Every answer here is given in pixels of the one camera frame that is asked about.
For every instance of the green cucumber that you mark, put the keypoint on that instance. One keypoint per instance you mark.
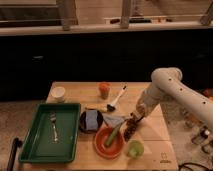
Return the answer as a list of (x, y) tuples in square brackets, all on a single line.
[(113, 134)]

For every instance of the black plate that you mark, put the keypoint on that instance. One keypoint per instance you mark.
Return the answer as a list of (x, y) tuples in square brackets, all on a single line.
[(82, 124)]

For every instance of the grey blue cloth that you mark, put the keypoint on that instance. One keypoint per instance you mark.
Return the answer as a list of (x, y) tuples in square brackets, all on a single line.
[(112, 121)]

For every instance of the blue sponge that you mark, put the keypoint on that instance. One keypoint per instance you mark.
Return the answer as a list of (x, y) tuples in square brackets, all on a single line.
[(91, 120)]

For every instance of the black whiteboard eraser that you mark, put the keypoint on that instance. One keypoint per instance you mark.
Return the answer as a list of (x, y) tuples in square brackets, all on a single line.
[(135, 119)]

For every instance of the orange plastic bowl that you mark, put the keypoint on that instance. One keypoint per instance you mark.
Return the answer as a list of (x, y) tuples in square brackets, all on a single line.
[(113, 150)]

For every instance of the green plastic tray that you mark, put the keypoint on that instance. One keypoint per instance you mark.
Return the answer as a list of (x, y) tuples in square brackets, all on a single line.
[(39, 145)]

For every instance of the small white cup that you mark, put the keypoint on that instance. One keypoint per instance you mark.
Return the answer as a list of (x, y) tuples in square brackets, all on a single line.
[(58, 93)]

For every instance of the banana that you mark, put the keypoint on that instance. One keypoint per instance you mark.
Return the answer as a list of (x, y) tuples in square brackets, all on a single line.
[(95, 107)]

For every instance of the black chair frame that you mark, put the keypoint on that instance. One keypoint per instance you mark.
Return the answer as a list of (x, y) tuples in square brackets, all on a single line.
[(17, 143)]

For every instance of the green plastic cup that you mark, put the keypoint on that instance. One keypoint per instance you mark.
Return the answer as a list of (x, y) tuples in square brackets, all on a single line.
[(135, 149)]

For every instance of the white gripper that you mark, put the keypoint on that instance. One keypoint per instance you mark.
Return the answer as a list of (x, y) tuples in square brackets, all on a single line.
[(140, 110)]

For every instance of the dark red grape bunch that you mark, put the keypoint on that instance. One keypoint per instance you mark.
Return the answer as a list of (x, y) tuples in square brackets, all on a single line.
[(131, 127)]

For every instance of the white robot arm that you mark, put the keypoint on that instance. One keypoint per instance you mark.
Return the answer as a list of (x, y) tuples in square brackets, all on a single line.
[(167, 82)]

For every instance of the metal fork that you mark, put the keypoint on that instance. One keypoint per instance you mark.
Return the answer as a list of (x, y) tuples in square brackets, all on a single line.
[(53, 121)]

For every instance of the white handled brush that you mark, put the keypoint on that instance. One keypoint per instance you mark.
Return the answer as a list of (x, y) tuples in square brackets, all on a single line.
[(111, 105)]

